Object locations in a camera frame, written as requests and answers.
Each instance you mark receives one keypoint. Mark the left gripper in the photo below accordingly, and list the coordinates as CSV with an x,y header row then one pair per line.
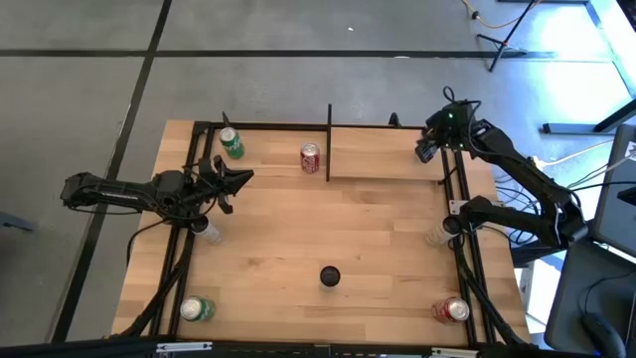
x,y
208,181

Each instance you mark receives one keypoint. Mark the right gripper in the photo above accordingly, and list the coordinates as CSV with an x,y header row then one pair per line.
x,y
449,126

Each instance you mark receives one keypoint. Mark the green Sprite can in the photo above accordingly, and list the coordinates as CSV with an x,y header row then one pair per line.
x,y
233,146
204,309

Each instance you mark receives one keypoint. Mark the red Coca-Cola can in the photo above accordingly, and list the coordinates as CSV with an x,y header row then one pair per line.
x,y
442,312
309,161

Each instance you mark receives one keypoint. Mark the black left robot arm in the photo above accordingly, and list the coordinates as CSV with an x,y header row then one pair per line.
x,y
114,191

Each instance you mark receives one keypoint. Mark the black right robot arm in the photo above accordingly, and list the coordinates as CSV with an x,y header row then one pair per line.
x,y
517,161

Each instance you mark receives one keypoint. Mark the silver mounting plate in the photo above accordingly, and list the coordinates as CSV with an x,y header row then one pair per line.
x,y
457,206

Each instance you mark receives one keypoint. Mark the white power strip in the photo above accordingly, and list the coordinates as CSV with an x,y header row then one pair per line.
x,y
534,163

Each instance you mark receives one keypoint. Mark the black tripod stand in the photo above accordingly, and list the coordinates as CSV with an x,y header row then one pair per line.
x,y
505,44

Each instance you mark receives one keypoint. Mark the black desk foot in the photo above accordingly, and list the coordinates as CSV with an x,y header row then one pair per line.
x,y
566,128

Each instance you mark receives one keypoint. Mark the black table leg bar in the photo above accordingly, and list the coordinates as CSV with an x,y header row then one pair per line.
x,y
531,256

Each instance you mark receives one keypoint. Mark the dark grey computer case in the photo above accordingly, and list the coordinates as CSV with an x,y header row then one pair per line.
x,y
616,199

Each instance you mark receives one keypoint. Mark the grey side table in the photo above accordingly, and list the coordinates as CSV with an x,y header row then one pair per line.
x,y
576,298

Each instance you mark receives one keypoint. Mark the black crossbar with silver brackets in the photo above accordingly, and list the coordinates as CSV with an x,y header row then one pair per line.
x,y
99,348

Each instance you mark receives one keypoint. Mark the grey chair leg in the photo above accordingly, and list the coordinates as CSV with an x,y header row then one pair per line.
x,y
15,222

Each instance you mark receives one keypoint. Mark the black computer mouse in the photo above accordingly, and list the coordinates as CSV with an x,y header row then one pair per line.
x,y
603,335

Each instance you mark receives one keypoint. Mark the black aluminium table frame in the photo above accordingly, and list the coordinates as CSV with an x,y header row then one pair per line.
x,y
268,126

